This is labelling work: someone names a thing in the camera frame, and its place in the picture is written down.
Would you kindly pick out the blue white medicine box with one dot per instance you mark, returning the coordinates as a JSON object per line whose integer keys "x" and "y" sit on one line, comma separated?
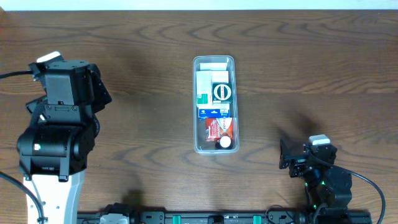
{"x": 215, "y": 110}

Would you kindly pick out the white green medicine box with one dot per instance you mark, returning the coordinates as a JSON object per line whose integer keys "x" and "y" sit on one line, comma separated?
{"x": 204, "y": 87}

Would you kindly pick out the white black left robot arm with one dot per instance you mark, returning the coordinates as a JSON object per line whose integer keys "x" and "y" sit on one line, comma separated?
{"x": 54, "y": 148}

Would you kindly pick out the black mounting rail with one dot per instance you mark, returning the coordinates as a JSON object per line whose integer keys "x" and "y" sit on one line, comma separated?
{"x": 120, "y": 213}

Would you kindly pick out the dark green round-logo box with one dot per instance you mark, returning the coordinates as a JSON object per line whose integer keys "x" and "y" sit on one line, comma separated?
{"x": 222, "y": 93}

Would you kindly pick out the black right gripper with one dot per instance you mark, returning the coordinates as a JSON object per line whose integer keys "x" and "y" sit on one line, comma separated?
{"x": 288, "y": 155}

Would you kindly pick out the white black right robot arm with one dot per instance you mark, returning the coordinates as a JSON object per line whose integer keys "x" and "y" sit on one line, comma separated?
{"x": 328, "y": 189}

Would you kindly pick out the small dark medicine bottle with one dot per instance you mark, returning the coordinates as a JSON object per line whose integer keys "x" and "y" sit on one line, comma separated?
{"x": 224, "y": 143}

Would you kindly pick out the red Panadol medicine box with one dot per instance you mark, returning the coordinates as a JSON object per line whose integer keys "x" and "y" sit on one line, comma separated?
{"x": 216, "y": 128}

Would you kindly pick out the clear plastic container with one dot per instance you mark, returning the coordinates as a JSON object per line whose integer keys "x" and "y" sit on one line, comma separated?
{"x": 208, "y": 147}

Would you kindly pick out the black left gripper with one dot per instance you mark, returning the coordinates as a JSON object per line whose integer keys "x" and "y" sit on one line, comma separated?
{"x": 101, "y": 87}

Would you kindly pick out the white paper leaflet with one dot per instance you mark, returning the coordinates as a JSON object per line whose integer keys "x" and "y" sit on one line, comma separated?
{"x": 213, "y": 66}

